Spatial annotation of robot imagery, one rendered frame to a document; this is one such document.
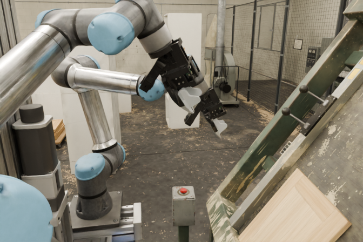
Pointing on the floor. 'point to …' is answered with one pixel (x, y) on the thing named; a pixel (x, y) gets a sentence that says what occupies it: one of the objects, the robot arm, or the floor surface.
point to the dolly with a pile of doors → (59, 131)
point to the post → (183, 233)
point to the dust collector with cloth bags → (221, 85)
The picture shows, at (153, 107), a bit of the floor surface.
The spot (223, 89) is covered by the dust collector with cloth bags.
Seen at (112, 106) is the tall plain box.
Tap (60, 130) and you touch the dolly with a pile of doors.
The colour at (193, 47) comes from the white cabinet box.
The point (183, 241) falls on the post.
